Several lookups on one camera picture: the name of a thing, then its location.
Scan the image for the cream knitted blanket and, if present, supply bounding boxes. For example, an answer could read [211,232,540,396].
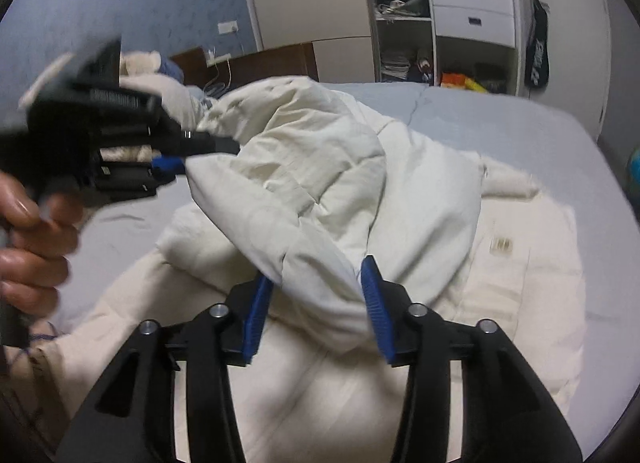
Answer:
[120,50,211,128]

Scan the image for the folded clothes on shelf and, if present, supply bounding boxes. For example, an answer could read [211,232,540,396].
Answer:
[380,45,433,84]

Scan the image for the bed with grey sheet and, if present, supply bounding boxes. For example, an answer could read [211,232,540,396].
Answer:
[50,80,636,463]

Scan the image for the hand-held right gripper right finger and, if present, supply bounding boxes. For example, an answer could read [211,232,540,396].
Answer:
[360,255,583,463]

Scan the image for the person's patterned clothing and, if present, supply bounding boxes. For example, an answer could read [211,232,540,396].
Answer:
[0,318,66,444]

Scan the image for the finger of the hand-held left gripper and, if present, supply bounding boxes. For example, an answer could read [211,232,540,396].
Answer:
[107,155,187,194]
[161,118,241,156]

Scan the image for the white hooded padded jacket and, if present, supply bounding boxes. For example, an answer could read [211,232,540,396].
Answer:
[30,75,586,463]

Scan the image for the brown wooden headboard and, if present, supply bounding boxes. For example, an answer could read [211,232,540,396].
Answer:
[167,42,320,88]

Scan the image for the orange and yellow packets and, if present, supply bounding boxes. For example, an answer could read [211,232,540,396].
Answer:
[440,70,501,94]

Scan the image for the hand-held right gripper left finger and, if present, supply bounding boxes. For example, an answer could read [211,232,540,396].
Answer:
[55,270,275,463]

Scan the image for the black racket bag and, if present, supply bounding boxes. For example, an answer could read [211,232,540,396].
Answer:
[524,0,551,90]

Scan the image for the white charging cable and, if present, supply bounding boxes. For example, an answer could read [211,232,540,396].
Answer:
[202,45,234,98]

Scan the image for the white wardrobe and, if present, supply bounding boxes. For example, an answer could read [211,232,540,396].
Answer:
[235,0,531,96]

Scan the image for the person's left hand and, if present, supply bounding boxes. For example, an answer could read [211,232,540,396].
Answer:
[0,174,85,319]

